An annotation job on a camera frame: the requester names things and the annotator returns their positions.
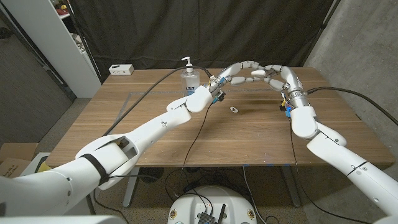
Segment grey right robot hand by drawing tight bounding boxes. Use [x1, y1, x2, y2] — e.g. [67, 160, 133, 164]
[263, 64, 304, 94]

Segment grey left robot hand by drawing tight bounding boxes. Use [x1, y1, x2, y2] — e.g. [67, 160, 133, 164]
[207, 60, 265, 93]

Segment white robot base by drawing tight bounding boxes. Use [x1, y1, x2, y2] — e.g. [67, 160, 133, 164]
[167, 185, 258, 224]

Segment clear hand sanitizer pump bottle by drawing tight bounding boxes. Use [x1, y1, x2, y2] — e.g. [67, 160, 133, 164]
[180, 56, 201, 97]

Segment black backdrop stand pole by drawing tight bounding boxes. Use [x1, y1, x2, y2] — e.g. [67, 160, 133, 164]
[63, 0, 103, 83]
[300, 0, 340, 68]

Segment black backdrop curtain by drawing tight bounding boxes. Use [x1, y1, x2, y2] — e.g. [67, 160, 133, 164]
[68, 0, 335, 83]

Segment grey metal table leg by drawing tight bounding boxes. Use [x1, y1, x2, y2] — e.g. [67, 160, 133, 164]
[281, 166, 302, 208]
[123, 167, 141, 208]

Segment white power strip box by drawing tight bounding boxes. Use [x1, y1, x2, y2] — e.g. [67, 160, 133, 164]
[108, 63, 135, 76]

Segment black round fan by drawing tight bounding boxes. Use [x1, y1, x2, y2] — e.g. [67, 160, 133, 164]
[139, 167, 165, 184]

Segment black antenna module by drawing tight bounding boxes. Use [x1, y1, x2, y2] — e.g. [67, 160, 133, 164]
[197, 203, 227, 224]

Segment white shelf cabinet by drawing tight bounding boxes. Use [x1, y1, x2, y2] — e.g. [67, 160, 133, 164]
[1, 0, 102, 99]

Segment white floor board black marks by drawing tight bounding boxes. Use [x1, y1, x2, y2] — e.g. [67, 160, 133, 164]
[20, 151, 53, 177]

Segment brown cardboard box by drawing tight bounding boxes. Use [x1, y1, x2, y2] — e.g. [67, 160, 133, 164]
[0, 142, 39, 179]

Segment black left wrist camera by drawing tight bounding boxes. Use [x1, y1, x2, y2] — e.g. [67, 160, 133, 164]
[211, 90, 226, 105]

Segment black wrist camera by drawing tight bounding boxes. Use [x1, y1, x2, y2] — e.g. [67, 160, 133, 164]
[279, 92, 294, 118]
[211, 90, 226, 105]

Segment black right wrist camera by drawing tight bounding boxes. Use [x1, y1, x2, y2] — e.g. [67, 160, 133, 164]
[279, 92, 294, 118]

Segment thin braided right wrist cable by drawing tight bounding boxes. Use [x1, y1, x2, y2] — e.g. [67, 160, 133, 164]
[288, 117, 371, 224]

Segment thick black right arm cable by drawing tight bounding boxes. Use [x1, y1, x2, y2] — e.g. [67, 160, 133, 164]
[306, 86, 398, 126]

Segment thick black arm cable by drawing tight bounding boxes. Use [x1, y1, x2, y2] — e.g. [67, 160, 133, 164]
[306, 86, 398, 126]
[85, 65, 214, 215]

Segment thin black left wrist cable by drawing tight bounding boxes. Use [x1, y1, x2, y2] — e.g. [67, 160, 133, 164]
[163, 102, 216, 215]

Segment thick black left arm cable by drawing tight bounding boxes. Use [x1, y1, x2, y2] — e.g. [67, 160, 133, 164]
[85, 65, 214, 215]

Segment grey floor cable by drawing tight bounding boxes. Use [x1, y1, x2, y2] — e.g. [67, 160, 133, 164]
[241, 166, 269, 224]

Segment thin black arm strap cable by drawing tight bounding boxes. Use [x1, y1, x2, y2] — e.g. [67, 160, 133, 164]
[93, 173, 175, 224]

